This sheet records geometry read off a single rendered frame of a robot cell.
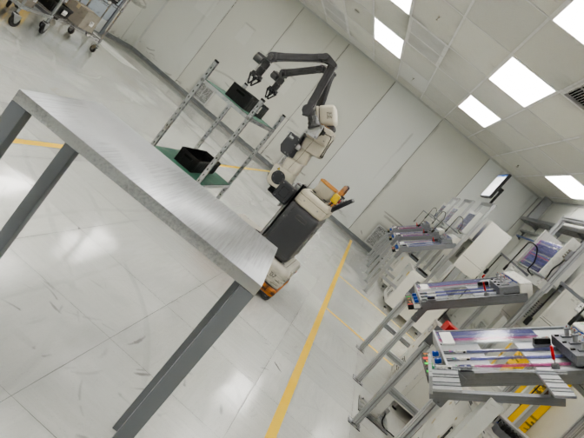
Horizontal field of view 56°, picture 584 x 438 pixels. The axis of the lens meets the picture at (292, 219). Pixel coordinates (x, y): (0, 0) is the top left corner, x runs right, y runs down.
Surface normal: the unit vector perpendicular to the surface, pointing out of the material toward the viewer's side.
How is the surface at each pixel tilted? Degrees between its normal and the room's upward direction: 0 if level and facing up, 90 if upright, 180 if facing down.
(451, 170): 90
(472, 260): 90
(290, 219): 90
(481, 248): 90
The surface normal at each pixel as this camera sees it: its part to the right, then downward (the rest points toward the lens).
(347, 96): -0.15, 0.07
